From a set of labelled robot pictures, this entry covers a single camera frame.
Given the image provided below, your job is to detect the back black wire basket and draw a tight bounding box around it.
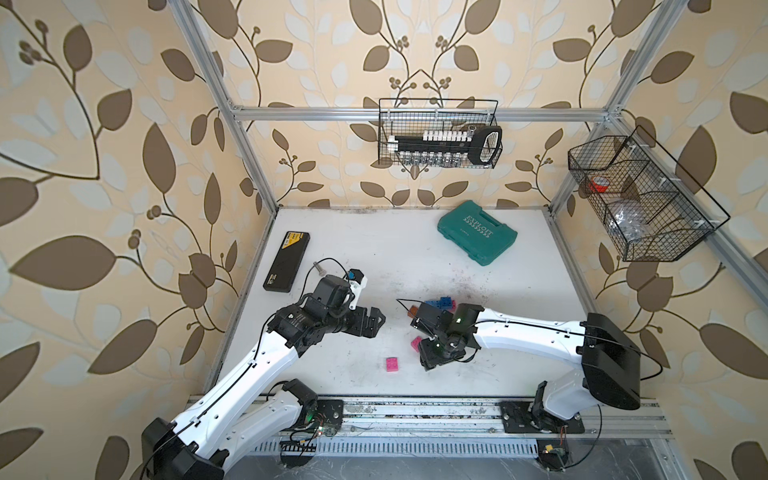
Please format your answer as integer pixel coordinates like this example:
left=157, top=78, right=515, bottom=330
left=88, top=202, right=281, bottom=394
left=377, top=97, right=503, bottom=169

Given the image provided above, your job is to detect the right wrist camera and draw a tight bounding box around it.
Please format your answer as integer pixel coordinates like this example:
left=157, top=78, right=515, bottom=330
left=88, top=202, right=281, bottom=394
left=410, top=302, right=453, bottom=337

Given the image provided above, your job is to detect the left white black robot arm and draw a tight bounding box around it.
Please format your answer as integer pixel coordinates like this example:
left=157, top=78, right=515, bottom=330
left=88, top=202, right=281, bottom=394
left=139, top=304, right=386, bottom=479

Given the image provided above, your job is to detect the circuit board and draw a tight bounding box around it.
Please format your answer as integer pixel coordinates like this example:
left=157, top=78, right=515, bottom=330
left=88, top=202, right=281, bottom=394
left=279, top=438, right=320, bottom=457
left=536, top=440, right=570, bottom=472

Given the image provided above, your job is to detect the right circuit board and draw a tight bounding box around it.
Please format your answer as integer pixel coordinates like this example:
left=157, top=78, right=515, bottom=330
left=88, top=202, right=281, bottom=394
left=536, top=440, right=570, bottom=472

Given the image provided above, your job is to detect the green plastic tool case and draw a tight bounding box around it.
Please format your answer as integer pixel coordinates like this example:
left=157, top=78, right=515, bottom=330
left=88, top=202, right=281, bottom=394
left=437, top=201, right=518, bottom=266

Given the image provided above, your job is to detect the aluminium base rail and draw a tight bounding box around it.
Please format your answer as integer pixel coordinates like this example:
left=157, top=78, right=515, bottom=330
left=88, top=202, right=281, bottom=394
left=173, top=394, right=673, bottom=442

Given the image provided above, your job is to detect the right black wire basket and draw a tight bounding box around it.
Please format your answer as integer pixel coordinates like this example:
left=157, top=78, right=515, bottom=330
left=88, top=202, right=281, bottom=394
left=568, top=125, right=731, bottom=262

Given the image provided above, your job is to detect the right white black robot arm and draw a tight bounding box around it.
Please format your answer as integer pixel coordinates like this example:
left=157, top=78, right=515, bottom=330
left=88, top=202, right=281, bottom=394
left=408, top=302, right=641, bottom=433

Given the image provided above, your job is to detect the red tape roll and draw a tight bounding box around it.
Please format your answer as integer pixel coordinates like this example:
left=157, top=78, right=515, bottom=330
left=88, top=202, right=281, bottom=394
left=587, top=176, right=611, bottom=194

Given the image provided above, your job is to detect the black wire basket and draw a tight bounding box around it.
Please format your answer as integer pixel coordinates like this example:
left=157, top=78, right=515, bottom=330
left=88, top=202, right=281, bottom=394
left=568, top=125, right=731, bottom=262
left=377, top=97, right=503, bottom=169

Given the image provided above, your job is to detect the left circuit board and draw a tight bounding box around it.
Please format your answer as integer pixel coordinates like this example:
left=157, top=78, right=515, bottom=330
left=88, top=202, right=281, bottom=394
left=279, top=438, right=320, bottom=457

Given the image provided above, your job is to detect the metal bolt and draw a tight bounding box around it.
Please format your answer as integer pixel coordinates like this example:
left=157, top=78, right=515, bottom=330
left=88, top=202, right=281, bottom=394
left=313, top=262, right=327, bottom=277

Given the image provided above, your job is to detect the black socket holder tool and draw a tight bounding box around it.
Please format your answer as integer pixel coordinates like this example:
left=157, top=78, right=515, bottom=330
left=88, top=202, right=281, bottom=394
left=383, top=125, right=503, bottom=169

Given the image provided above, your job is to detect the black flat box yellow label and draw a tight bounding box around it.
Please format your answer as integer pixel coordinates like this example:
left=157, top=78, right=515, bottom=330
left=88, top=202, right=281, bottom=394
left=263, top=231, right=311, bottom=293

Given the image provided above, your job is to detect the clear plastic bag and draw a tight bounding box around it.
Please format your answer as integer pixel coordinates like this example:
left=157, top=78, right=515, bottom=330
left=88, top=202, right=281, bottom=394
left=607, top=199, right=649, bottom=242

